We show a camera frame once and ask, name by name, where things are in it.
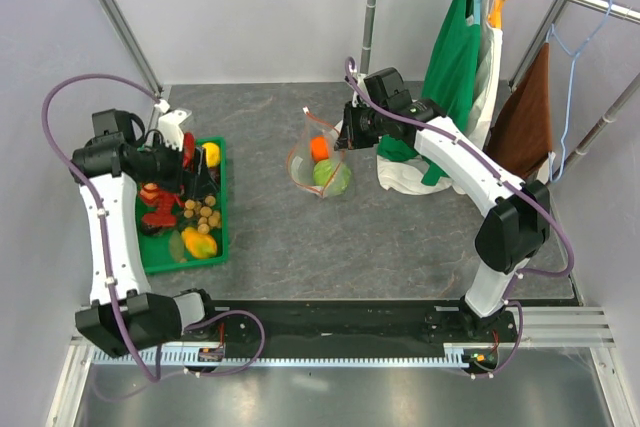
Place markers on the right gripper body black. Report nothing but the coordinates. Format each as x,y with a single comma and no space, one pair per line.
364,123

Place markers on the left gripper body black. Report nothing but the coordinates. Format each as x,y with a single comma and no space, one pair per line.
170,172

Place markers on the orange fruit toy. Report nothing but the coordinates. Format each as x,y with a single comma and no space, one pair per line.
319,149

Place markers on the red lobster toy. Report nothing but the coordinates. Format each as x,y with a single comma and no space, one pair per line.
161,201

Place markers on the yellow lemon toy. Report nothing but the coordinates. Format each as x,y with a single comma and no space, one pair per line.
212,153

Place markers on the clear zip top bag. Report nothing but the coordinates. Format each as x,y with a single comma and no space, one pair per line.
313,164

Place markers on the green cabbage toy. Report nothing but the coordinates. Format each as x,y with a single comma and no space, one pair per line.
332,177

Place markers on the yellow green mango toy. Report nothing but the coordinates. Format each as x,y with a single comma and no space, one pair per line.
200,245

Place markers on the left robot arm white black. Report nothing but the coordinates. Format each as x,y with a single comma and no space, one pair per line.
124,173

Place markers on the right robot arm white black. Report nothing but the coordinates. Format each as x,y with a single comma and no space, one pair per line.
515,219

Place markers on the brown longan cluster toy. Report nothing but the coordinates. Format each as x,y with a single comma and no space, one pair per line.
202,214

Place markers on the green leaf toy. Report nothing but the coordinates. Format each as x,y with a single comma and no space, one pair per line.
176,247

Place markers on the white garment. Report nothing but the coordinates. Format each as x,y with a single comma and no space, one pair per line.
404,177

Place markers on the green plastic tray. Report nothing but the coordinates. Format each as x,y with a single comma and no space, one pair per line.
154,249

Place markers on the green shirt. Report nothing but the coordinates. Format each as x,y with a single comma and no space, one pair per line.
449,82

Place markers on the brown towel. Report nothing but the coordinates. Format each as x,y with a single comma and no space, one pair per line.
521,138

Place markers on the metal clothes rack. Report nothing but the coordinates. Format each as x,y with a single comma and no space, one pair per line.
365,47

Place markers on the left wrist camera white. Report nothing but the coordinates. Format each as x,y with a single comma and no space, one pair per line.
172,124

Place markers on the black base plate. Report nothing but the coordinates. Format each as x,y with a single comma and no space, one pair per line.
349,329

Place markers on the blue wire hanger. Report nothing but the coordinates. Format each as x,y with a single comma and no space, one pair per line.
556,171

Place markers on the slotted cable duct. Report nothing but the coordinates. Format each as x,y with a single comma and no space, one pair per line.
181,355

